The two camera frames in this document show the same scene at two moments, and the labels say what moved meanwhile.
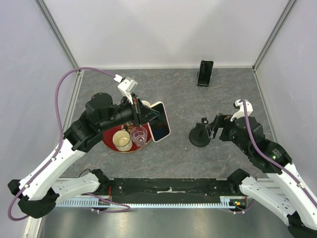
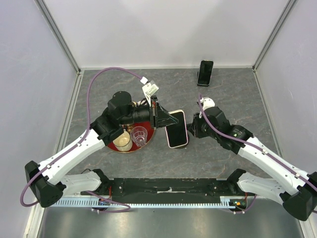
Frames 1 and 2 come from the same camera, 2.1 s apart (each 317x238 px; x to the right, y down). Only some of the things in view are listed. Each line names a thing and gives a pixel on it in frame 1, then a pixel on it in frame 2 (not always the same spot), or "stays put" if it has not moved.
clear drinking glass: [138, 134] stays put
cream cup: [122, 140] stays put
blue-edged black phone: [205, 72] stays put
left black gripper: [143, 114] to [167, 119]
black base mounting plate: [170, 190] stays put
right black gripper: [222, 120] to [194, 128]
